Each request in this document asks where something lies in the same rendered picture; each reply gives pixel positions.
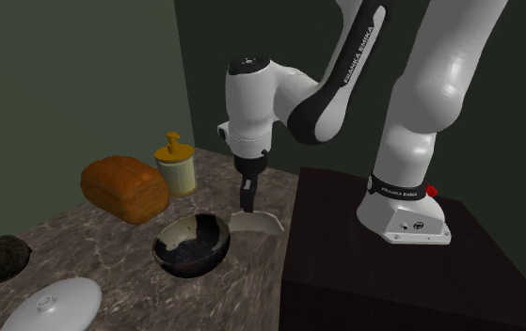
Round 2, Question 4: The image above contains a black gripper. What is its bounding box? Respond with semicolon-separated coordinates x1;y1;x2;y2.
232;150;270;215

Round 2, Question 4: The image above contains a white shallow bowl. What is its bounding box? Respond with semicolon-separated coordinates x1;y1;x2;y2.
227;210;286;236

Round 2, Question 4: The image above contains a cream jar with yellow pump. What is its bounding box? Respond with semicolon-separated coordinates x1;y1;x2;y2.
153;132;198;198

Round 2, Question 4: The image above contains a black and cream bowl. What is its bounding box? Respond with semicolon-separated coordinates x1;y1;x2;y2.
151;213;231;279

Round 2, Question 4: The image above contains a brown bread loaf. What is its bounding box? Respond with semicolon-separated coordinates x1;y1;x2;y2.
79;155;171;226

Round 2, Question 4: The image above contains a dark robot stand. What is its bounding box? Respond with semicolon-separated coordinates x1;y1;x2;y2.
279;166;526;331

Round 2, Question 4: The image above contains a white lid with knob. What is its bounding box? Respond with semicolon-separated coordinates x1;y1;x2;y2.
0;276;104;331

